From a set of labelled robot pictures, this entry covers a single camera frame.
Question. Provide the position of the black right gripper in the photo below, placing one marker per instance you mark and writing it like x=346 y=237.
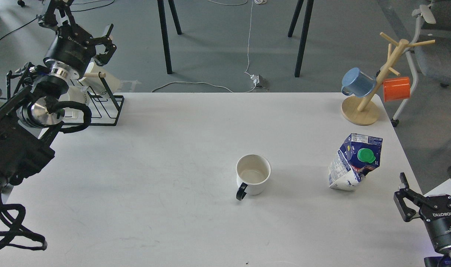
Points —
x=446 y=226

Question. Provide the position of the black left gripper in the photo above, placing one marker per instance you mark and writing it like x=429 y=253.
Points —
x=72 y=52

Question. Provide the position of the white mug black handle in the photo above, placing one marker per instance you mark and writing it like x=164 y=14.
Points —
x=252 y=174

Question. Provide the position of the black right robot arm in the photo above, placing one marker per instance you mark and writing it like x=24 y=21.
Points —
x=408 y=203

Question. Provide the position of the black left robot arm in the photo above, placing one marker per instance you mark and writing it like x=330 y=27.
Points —
x=31 y=118

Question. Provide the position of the blue white milk carton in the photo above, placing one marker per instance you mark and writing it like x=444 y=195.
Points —
x=357 y=156

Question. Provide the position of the white mug on rack rear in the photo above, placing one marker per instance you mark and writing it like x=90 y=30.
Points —
x=92 y=79

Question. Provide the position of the white mug on rack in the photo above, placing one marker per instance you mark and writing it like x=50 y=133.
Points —
x=92 y=79
x=76 y=94

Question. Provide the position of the white mug on rack front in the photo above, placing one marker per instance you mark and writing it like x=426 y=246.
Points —
x=76 y=94

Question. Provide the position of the wooden mug tree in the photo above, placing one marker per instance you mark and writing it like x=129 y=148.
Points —
x=362 y=111

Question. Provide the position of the orange mug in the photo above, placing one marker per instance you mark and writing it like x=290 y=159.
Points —
x=396 y=89

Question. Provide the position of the blue mug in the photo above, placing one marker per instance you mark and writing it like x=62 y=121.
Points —
x=358 y=83

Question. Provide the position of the white power plug adapter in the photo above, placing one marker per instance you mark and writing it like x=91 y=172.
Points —
x=258 y=82

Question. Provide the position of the black table leg right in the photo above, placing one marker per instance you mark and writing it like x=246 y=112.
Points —
x=305 y=30

